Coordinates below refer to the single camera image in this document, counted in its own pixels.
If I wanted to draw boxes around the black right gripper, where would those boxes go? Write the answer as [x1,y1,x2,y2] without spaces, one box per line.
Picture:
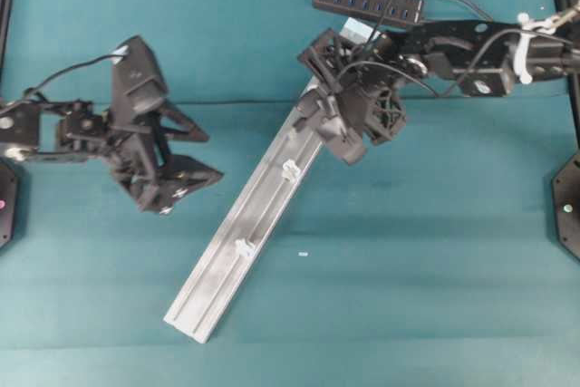
[293,28,408,145]

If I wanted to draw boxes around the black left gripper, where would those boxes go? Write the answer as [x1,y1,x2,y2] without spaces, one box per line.
[56,99,224,215]

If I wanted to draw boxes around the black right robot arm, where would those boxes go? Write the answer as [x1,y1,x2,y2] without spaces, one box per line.
[298,8,579,145]

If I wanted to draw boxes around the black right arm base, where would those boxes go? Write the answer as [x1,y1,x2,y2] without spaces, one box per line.
[551,0,579,260]

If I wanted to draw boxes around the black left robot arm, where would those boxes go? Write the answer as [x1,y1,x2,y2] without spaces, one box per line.
[1,99,223,215]

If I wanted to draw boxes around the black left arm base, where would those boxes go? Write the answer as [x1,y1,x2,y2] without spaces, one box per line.
[0,160,19,247]

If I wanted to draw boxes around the black USB hub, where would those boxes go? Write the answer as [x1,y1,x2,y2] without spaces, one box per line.
[312,0,426,28]

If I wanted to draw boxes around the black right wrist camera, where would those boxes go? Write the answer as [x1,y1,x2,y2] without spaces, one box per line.
[326,131,367,165]

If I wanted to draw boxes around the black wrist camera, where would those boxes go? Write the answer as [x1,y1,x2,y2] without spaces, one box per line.
[110,35,169,125]
[326,131,367,165]

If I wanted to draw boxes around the silver aluminium rail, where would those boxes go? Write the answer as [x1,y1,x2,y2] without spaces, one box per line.
[162,17,377,344]

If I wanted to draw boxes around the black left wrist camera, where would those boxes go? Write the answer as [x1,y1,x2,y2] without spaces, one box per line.
[110,35,169,125]

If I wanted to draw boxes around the white middle ring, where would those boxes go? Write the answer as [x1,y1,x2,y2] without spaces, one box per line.
[280,160,302,181]

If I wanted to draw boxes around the white ring far end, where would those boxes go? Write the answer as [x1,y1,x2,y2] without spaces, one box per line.
[234,237,256,260]

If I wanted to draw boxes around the right camera cable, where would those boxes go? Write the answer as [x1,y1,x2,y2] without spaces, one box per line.
[334,26,522,101]

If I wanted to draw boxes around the camera cable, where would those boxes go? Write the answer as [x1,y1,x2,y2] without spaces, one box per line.
[17,54,123,102]
[334,26,522,101]

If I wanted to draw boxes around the left camera cable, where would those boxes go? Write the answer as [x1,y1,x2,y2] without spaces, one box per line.
[17,54,123,102]

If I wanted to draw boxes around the white cable tie on arm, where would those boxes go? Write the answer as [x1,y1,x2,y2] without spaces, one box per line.
[513,12,545,84]

